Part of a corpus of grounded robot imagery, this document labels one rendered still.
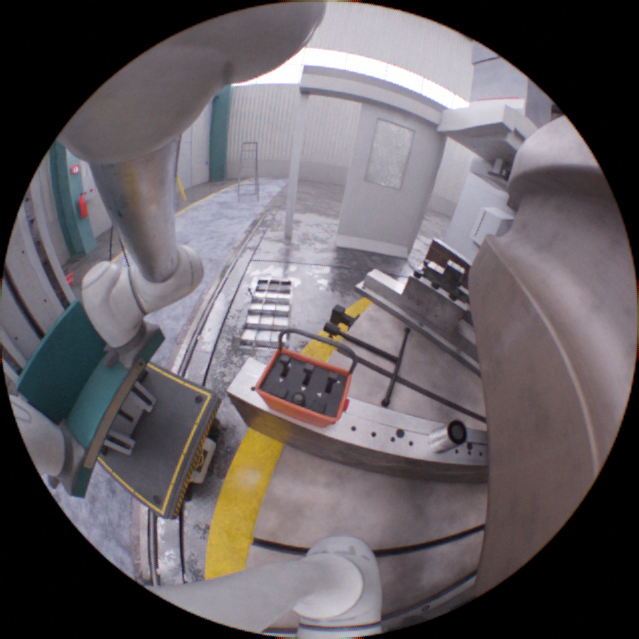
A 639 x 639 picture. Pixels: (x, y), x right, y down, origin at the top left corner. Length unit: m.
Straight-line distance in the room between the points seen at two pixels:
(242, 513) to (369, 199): 3.54
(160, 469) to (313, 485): 0.67
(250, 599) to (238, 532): 1.13
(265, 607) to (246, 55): 0.33
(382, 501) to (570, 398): 0.80
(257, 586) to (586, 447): 0.44
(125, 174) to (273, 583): 0.34
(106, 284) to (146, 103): 0.50
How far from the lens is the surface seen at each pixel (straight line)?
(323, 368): 0.51
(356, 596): 0.30
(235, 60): 0.16
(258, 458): 1.24
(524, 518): 0.50
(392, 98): 3.23
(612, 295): 0.65
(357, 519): 0.97
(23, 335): 0.80
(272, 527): 0.94
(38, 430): 0.67
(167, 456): 1.05
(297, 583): 0.22
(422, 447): 0.66
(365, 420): 0.60
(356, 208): 3.17
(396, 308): 1.56
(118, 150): 0.18
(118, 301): 0.60
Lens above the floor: 1.22
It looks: 44 degrees down
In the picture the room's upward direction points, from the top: 11 degrees clockwise
